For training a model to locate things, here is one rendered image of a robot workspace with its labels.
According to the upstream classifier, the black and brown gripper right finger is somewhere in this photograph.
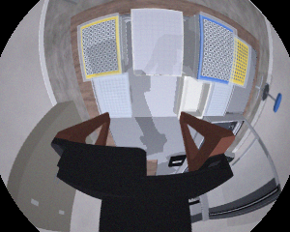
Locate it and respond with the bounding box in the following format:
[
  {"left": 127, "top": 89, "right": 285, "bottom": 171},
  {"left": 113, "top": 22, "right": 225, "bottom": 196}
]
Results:
[{"left": 179, "top": 111, "right": 235, "bottom": 172}]

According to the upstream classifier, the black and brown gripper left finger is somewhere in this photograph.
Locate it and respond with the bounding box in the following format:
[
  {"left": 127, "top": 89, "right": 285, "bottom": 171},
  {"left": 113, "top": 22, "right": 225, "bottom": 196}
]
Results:
[{"left": 55, "top": 112, "right": 110, "bottom": 146}]

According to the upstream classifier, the black square pad with white label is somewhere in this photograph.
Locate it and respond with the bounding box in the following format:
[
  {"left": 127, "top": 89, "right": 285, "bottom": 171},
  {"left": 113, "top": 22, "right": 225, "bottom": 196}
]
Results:
[{"left": 168, "top": 155, "right": 187, "bottom": 167}]

